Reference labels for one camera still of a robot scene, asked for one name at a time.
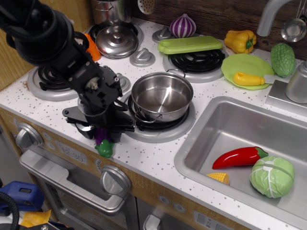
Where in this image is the black braided cable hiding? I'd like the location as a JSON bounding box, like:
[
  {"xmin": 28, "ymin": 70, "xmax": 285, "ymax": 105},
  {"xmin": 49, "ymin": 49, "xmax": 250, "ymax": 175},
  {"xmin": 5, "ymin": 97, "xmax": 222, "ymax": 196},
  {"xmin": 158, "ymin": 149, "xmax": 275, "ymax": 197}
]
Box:
[{"xmin": 0, "ymin": 191, "xmax": 20, "ymax": 230}]

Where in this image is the front left stove burner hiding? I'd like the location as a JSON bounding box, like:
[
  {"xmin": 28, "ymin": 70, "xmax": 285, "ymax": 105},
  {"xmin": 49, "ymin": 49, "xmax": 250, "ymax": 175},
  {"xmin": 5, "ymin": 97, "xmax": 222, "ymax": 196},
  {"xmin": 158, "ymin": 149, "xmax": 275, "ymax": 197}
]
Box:
[{"xmin": 27, "ymin": 66, "xmax": 79, "ymax": 102}]

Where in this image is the grey sink basin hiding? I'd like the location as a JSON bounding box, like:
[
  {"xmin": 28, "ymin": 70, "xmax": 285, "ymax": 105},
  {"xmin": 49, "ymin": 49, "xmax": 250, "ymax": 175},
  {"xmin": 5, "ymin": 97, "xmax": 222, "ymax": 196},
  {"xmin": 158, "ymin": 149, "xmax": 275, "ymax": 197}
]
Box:
[{"xmin": 175, "ymin": 96, "xmax": 307, "ymax": 230}]

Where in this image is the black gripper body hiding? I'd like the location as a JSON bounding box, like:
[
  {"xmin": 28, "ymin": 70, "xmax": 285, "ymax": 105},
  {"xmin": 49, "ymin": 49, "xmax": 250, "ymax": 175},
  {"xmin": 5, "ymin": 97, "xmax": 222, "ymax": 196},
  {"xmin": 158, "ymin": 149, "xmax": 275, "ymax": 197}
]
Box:
[{"xmin": 62, "ymin": 106, "xmax": 135, "ymax": 132}]

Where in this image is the purple toy eggplant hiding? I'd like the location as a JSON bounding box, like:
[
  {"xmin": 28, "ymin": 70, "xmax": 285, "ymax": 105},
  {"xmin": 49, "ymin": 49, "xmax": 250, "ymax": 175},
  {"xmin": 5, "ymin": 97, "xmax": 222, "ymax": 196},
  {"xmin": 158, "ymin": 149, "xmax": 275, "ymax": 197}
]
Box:
[{"xmin": 94, "ymin": 127, "xmax": 114, "ymax": 158}]

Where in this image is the stove burner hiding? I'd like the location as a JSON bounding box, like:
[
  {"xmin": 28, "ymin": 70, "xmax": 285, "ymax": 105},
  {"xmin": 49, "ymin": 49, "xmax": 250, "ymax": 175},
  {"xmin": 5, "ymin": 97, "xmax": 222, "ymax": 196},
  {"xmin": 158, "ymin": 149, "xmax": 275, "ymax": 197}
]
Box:
[
  {"xmin": 163, "ymin": 49, "xmax": 228, "ymax": 83},
  {"xmin": 125, "ymin": 103, "xmax": 196, "ymax": 143},
  {"xmin": 27, "ymin": 66, "xmax": 79, "ymax": 102}
]

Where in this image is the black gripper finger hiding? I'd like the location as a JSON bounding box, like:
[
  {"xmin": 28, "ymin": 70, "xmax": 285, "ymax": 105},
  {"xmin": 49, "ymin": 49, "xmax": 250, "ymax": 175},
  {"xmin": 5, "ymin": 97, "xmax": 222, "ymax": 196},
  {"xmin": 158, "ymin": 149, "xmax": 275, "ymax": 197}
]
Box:
[
  {"xmin": 110, "ymin": 130, "xmax": 122, "ymax": 143},
  {"xmin": 75, "ymin": 123, "xmax": 95, "ymax": 139}
]

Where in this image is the grey stove knob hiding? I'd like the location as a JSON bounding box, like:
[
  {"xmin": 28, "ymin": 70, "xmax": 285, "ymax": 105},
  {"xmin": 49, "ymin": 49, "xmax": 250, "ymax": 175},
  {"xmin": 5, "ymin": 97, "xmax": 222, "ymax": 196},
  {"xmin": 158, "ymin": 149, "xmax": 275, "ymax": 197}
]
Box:
[
  {"xmin": 116, "ymin": 73, "xmax": 131, "ymax": 93},
  {"xmin": 152, "ymin": 26, "xmax": 175, "ymax": 43},
  {"xmin": 130, "ymin": 48, "xmax": 155, "ymax": 67}
]

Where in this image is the grey oven dial right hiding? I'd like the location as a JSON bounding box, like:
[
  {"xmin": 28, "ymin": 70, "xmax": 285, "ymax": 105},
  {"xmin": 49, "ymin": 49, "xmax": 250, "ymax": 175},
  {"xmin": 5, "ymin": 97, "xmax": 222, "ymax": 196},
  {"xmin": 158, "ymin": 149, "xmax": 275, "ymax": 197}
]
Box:
[{"xmin": 100, "ymin": 164, "xmax": 132, "ymax": 196}]

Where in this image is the grey stove knob back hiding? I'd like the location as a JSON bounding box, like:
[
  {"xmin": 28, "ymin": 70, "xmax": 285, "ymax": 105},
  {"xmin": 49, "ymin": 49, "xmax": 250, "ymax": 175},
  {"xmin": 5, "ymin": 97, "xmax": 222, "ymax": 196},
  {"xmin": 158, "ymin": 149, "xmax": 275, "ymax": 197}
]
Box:
[{"xmin": 152, "ymin": 26, "xmax": 175, "ymax": 43}]

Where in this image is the grey oven dial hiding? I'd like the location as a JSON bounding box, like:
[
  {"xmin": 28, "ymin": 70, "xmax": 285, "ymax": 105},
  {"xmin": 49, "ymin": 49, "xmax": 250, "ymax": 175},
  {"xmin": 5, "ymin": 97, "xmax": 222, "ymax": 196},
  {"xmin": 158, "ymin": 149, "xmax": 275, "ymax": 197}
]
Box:
[
  {"xmin": 16, "ymin": 122, "xmax": 44, "ymax": 149},
  {"xmin": 100, "ymin": 164, "xmax": 132, "ymax": 196}
]

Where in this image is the green toy bitter gourd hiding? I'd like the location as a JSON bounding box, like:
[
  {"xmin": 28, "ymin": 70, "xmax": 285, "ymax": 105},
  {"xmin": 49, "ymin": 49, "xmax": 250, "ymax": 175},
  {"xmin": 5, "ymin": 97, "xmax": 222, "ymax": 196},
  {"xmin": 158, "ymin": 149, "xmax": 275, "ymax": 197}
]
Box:
[{"xmin": 271, "ymin": 43, "xmax": 296, "ymax": 78}]

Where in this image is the tall steel stock pot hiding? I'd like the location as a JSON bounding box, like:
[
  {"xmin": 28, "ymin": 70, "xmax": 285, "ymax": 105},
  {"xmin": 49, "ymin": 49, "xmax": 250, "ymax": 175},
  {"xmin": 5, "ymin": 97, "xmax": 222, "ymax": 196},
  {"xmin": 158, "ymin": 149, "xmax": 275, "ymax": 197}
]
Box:
[{"xmin": 91, "ymin": 0, "xmax": 131, "ymax": 26}]

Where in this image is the hanging steel skimmer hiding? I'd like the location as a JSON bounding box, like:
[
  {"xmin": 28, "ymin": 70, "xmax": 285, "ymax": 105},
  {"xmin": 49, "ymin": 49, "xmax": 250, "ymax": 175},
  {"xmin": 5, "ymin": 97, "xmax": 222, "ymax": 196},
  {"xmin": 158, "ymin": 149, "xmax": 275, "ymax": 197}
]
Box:
[{"xmin": 137, "ymin": 0, "xmax": 157, "ymax": 15}]

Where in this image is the hanging steel ladle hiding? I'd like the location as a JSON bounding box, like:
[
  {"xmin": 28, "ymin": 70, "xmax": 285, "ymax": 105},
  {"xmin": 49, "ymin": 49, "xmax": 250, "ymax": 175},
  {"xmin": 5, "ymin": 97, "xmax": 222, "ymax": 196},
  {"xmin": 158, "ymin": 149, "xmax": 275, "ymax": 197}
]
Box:
[{"xmin": 281, "ymin": 0, "xmax": 307, "ymax": 43}]

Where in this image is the yellow handled toy knife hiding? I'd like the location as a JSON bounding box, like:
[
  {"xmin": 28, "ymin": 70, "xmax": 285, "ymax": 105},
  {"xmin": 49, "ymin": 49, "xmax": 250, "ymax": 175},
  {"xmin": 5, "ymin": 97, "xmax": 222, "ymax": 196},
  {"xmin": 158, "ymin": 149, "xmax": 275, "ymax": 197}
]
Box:
[{"xmin": 233, "ymin": 72, "xmax": 278, "ymax": 86}]

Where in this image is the front right stove burner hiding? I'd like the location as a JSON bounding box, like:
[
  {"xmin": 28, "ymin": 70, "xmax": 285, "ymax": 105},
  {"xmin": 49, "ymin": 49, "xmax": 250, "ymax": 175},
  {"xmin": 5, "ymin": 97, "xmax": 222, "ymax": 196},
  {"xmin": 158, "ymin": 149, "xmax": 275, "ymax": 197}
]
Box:
[{"xmin": 125, "ymin": 103, "xmax": 196, "ymax": 143}]

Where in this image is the steel pot lid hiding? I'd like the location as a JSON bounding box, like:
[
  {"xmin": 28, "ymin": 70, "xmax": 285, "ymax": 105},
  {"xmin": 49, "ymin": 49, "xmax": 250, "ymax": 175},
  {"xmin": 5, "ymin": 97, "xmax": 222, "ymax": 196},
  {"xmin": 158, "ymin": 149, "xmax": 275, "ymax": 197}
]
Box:
[{"xmin": 95, "ymin": 25, "xmax": 139, "ymax": 59}]

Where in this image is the orange toy carrot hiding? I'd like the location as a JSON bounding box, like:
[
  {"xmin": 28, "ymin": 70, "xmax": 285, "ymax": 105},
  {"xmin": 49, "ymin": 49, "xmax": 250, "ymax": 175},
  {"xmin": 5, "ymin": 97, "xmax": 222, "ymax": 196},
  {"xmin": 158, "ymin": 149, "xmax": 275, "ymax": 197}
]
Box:
[{"xmin": 84, "ymin": 34, "xmax": 101, "ymax": 61}]

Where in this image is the green plastic plate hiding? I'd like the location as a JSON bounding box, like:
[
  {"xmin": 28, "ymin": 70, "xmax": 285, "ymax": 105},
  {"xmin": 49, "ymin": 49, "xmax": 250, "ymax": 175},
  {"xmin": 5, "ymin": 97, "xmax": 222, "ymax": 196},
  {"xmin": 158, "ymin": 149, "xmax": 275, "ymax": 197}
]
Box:
[{"xmin": 221, "ymin": 54, "xmax": 275, "ymax": 90}]

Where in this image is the green plastic cutting board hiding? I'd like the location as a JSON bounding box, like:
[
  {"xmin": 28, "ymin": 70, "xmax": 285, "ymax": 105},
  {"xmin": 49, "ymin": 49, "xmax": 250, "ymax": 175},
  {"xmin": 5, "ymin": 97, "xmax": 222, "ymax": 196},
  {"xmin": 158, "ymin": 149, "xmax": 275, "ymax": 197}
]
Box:
[{"xmin": 157, "ymin": 36, "xmax": 223, "ymax": 55}]

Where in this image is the grey oven dial left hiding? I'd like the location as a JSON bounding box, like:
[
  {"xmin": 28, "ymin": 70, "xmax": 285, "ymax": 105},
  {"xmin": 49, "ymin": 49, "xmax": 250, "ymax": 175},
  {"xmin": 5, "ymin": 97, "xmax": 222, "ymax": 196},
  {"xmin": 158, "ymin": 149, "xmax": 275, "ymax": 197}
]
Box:
[{"xmin": 16, "ymin": 122, "xmax": 44, "ymax": 149}]

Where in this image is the grey toy faucet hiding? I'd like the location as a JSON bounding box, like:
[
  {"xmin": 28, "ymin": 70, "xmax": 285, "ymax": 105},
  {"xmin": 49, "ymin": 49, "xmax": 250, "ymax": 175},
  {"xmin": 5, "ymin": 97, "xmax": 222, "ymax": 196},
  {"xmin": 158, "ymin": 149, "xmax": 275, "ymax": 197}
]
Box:
[{"xmin": 257, "ymin": 0, "xmax": 307, "ymax": 116}]

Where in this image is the grey oven door handle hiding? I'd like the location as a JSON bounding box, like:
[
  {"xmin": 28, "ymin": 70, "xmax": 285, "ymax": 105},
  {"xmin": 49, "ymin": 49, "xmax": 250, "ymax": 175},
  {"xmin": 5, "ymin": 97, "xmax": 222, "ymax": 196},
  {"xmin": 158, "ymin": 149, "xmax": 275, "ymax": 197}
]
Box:
[{"xmin": 20, "ymin": 150, "xmax": 125, "ymax": 216}]

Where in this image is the purple striped toy onion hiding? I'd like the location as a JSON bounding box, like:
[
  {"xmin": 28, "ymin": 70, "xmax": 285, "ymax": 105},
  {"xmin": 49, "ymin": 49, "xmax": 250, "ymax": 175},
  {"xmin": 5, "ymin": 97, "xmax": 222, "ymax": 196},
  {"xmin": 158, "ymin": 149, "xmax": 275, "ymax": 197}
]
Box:
[{"xmin": 170, "ymin": 13, "xmax": 196, "ymax": 38}]

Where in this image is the yellow toy bell pepper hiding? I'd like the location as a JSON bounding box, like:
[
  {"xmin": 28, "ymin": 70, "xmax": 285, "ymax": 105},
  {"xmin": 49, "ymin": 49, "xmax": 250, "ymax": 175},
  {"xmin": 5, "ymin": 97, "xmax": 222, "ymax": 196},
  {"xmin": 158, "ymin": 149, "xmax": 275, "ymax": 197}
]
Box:
[{"xmin": 224, "ymin": 30, "xmax": 257, "ymax": 54}]

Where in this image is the green toy cabbage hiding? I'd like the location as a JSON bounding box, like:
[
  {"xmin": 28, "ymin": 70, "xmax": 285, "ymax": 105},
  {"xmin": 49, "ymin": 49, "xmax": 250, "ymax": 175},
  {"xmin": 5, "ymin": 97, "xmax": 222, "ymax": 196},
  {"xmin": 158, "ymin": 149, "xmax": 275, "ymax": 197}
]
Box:
[{"xmin": 249, "ymin": 156, "xmax": 295, "ymax": 198}]

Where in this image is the blue plastic device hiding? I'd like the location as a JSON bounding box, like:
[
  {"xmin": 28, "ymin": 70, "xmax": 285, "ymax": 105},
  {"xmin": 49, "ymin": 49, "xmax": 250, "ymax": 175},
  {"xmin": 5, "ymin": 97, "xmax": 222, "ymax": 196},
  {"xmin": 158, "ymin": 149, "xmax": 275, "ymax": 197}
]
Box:
[{"xmin": 0, "ymin": 181, "xmax": 45, "ymax": 211}]

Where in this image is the oven clock display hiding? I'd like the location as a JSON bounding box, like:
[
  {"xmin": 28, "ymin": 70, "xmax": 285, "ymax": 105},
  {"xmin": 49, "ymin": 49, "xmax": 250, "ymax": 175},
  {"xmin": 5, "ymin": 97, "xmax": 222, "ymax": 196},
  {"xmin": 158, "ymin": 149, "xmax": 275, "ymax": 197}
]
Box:
[{"xmin": 55, "ymin": 141, "xmax": 88, "ymax": 165}]

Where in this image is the yellow toy corn piece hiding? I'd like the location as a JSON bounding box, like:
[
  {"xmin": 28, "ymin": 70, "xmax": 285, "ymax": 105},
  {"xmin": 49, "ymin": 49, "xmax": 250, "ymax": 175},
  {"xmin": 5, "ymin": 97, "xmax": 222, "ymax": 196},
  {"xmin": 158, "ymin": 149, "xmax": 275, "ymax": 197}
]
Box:
[{"xmin": 206, "ymin": 172, "xmax": 230, "ymax": 185}]

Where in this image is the red toy chili pepper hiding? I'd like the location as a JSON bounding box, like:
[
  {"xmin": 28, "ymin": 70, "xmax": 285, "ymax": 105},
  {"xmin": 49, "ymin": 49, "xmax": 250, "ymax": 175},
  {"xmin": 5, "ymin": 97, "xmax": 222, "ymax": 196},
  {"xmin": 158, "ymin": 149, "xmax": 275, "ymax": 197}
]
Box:
[{"xmin": 212, "ymin": 147, "xmax": 269, "ymax": 170}]

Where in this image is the yellow cloth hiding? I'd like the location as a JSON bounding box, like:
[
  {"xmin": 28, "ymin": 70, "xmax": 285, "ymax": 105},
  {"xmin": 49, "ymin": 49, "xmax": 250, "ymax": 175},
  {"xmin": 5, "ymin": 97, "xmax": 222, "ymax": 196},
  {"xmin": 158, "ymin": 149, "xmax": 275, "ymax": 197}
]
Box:
[{"xmin": 20, "ymin": 210, "xmax": 51, "ymax": 228}]

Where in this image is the back right stove burner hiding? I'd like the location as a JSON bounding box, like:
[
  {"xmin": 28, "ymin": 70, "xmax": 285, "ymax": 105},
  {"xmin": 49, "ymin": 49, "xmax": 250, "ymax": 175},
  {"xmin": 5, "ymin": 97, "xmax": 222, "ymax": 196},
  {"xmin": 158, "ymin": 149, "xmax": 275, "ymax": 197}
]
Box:
[{"xmin": 163, "ymin": 49, "xmax": 228, "ymax": 83}]

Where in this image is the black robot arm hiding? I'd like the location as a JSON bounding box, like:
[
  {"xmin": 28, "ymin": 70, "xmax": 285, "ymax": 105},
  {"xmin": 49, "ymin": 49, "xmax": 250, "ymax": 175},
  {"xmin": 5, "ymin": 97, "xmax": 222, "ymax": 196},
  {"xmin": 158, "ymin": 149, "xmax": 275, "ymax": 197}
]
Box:
[{"xmin": 0, "ymin": 0, "xmax": 135, "ymax": 142}]

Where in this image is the grey stove knob middle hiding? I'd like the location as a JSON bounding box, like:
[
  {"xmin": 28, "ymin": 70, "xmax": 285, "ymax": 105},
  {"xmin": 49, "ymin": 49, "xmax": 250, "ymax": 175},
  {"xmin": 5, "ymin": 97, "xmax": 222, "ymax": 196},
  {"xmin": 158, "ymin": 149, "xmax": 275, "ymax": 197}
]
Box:
[{"xmin": 130, "ymin": 48, "xmax": 155, "ymax": 67}]

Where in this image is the grey stove knob centre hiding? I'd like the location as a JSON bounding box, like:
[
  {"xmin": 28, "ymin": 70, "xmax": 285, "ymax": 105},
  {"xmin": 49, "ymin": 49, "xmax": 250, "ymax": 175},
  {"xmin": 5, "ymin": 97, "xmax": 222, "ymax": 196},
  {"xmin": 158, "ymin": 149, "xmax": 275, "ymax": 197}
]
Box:
[{"xmin": 116, "ymin": 73, "xmax": 131, "ymax": 93}]

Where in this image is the steel pot with handles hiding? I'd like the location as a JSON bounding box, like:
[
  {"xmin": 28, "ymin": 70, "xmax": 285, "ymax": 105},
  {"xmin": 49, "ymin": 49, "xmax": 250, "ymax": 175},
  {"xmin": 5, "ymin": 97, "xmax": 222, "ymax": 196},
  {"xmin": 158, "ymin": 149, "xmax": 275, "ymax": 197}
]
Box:
[{"xmin": 131, "ymin": 72, "xmax": 194, "ymax": 123}]

